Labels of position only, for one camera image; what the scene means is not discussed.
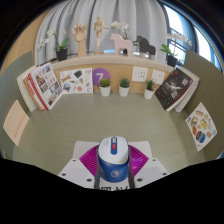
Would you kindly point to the green desk partition panel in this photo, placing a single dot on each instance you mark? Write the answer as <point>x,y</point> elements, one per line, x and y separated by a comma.
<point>208,86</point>
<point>11,80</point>

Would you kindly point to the white spiral-bound book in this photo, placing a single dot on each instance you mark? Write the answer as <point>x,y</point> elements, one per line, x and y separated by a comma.
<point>190,95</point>

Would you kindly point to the dark-framed window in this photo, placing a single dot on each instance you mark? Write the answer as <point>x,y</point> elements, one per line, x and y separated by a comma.
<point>201,43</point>

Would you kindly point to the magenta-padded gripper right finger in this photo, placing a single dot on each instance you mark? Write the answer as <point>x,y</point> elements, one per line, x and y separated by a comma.
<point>151,170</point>

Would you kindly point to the grey curtain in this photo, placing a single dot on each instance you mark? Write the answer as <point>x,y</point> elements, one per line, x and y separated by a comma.
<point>140,20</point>

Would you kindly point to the red and white magazine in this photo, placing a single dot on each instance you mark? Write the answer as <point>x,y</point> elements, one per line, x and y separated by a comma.
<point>46,85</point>

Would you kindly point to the black wooden horse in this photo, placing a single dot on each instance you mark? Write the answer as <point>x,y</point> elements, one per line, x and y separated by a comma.
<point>145,45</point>

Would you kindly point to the black book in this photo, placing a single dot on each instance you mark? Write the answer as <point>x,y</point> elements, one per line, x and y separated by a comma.
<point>173,88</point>

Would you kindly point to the blue and white computer mouse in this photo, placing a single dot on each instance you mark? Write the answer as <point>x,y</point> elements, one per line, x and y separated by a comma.
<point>113,160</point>

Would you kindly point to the white orchid in black pot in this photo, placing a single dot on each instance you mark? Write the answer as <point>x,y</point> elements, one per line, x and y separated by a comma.
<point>120,25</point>
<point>61,54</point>
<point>172,61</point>

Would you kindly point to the colourful sticker sheet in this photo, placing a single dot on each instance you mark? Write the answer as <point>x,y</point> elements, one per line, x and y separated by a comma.
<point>201,126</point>

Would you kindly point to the brown book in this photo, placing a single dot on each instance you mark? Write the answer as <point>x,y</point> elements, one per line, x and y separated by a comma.
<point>33,96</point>

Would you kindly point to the white mouse pad with drawing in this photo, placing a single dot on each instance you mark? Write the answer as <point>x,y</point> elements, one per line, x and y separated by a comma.
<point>78,146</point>

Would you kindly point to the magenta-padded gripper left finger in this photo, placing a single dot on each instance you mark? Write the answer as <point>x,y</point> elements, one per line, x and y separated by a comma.
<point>75,171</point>

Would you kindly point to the wooden hand model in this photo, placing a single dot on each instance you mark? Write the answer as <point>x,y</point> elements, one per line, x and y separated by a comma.
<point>81,36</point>

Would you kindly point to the white illustrated card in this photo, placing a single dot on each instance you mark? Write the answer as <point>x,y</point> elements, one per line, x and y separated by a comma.
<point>76,81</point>

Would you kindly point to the small plant in white pot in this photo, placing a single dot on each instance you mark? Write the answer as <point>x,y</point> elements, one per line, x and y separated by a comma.
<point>149,94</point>
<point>105,91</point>
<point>124,91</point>

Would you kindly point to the beige card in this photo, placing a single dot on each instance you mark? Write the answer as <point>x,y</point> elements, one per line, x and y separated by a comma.
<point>15,121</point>

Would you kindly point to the white wall socket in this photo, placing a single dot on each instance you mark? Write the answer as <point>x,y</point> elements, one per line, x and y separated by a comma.
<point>139,74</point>
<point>158,76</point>

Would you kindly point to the wooden artist mannequin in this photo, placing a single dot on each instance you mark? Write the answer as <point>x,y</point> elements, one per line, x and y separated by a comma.
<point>99,31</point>

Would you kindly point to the purple round number sign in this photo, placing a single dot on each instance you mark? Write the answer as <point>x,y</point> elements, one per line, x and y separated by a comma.
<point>101,74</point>

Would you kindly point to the pink wooden horse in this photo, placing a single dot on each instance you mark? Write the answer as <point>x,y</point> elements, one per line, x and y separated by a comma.
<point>120,41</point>

